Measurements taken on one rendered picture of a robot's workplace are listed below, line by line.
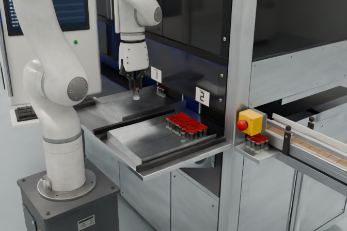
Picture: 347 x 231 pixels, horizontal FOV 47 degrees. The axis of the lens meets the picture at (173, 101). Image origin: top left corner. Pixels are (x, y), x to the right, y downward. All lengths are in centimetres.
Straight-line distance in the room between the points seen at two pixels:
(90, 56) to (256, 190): 110
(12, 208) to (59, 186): 153
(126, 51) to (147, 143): 39
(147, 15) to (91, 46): 94
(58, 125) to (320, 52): 112
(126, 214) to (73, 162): 138
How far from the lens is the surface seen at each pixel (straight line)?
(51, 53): 114
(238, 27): 143
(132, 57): 138
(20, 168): 326
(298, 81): 175
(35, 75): 123
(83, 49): 219
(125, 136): 162
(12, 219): 276
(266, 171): 182
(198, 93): 166
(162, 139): 159
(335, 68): 195
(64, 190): 134
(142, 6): 127
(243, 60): 145
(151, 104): 191
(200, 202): 189
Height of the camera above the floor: 162
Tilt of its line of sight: 22 degrees down
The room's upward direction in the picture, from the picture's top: straight up
